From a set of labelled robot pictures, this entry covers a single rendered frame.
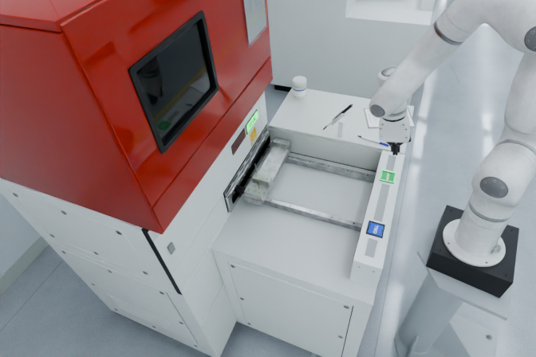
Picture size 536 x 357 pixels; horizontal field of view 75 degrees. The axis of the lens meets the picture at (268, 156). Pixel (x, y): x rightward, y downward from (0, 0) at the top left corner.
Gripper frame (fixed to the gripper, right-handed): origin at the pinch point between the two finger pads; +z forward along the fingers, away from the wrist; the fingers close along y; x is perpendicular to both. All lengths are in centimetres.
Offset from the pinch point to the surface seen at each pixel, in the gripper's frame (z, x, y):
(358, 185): 26.5, 4.6, -17.2
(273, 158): 13, 3, -54
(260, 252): 21, -41, -44
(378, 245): 15.5, -32.0, -1.5
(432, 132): 115, 154, 4
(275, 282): 31, -46, -39
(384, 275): 111, 12, -12
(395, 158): 15.8, 11.6, -2.4
